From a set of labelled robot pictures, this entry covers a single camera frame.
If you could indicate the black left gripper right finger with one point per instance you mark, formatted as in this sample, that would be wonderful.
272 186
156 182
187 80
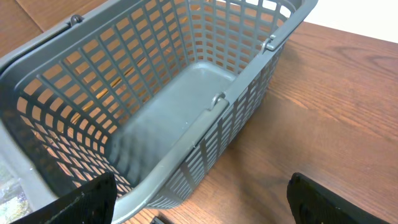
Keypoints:
311 202

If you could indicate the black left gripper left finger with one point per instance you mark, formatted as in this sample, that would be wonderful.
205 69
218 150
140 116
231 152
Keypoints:
92 203

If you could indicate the grey plastic basket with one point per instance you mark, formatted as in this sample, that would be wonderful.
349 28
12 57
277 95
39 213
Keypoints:
152 92

